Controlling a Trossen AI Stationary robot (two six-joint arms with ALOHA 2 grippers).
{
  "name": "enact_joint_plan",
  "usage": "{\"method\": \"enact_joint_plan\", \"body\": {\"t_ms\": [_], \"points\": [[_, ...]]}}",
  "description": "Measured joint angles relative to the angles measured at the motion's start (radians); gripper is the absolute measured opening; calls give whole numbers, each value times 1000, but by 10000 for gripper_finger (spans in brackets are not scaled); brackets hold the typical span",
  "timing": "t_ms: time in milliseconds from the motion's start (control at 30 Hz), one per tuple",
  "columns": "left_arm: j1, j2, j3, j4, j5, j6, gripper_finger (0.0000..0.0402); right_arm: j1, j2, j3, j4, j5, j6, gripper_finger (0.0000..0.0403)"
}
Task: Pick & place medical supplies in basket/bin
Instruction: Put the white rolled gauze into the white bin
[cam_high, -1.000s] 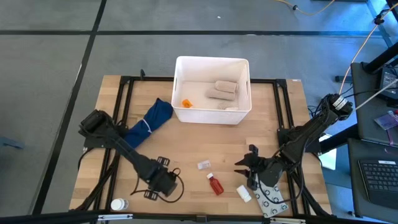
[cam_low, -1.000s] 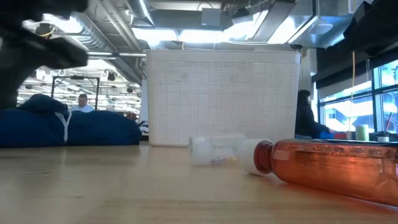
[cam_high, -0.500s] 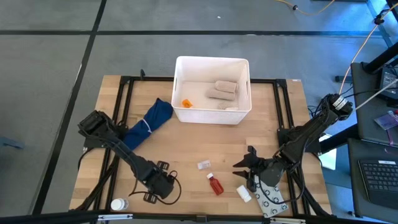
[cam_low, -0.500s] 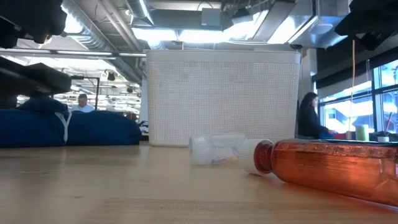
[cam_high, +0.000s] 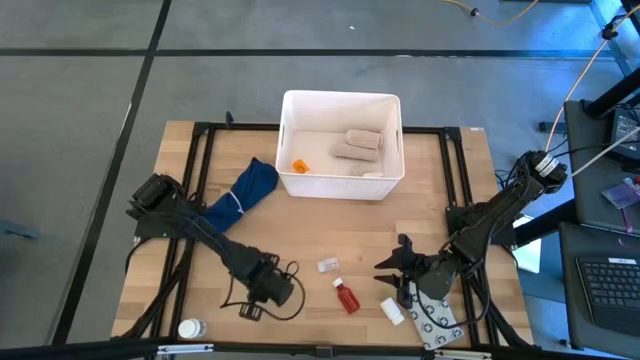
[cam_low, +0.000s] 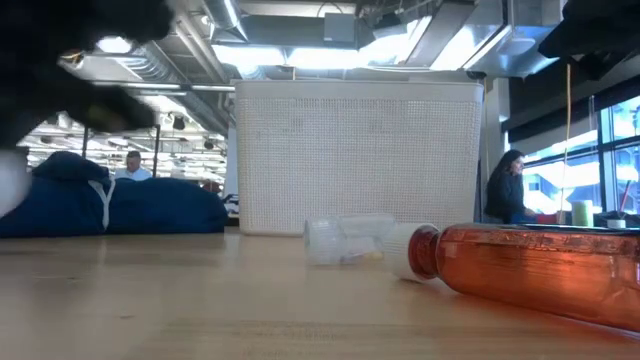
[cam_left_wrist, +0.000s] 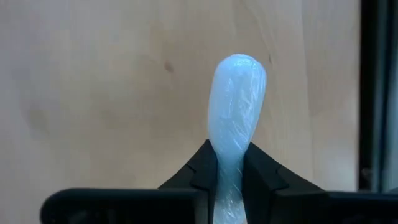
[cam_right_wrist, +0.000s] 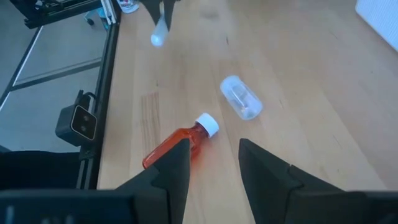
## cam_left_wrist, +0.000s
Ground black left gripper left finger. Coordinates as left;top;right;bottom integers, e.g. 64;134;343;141
39;139;219;224

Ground blue plastic-wrapped roll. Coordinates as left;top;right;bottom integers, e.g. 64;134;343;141
206;53;267;224

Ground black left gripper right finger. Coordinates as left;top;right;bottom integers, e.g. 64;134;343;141
241;141;398;224

